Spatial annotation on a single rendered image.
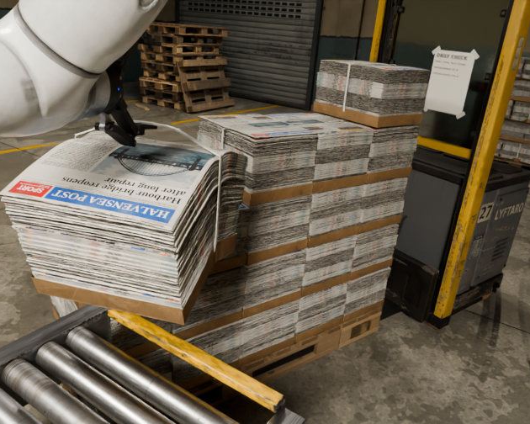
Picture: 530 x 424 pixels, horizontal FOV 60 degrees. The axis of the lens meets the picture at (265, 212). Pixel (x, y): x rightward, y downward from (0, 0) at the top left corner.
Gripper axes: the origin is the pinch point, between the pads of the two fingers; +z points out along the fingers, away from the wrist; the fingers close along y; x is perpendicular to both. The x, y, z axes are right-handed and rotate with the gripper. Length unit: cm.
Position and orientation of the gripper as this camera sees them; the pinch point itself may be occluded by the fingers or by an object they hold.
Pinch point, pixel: (149, 83)
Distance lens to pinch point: 87.5
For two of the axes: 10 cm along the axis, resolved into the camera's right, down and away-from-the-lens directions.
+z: 2.0, -2.8, 9.4
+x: 9.7, 1.8, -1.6
